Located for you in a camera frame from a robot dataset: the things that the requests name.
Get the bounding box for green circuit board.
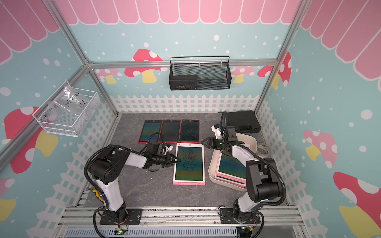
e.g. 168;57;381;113
114;228;129;236

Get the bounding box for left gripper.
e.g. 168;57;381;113
152;152;180;168

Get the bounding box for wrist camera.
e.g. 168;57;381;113
164;144;174;153
211;124;222;139

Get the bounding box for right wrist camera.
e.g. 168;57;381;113
211;124;222;139

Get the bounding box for red writing tablet top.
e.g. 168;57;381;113
139;120;162;144

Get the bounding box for black plastic tool case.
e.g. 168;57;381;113
226;111;262;133

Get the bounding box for red writing tablet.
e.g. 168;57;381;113
179;120;199;143
139;120;162;144
159;120;181;143

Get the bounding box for clear tape roll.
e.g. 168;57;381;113
257;143;271;158

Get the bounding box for black box in basket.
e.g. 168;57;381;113
169;74;198;91

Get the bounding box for white plastic storage box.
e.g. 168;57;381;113
208;133;258;192

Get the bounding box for black mesh wall basket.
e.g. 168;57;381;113
169;56;232;90

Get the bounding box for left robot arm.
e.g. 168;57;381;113
84;142;180;224

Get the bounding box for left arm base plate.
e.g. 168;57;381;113
100;208;143;225

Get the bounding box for yellow handled pliers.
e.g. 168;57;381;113
92;189;105;204

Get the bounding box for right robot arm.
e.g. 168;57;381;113
201;124;286;223

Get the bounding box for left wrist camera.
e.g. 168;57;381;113
164;144;174;153

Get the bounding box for clear plastic bag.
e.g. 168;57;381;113
46;83;90;126

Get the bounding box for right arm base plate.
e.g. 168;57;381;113
218;207;261;225

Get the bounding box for pink writing tablet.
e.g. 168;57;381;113
173;143;205;186
215;153;247;184
215;176;247;189

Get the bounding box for white wire wall basket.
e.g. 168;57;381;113
33;81;101;137

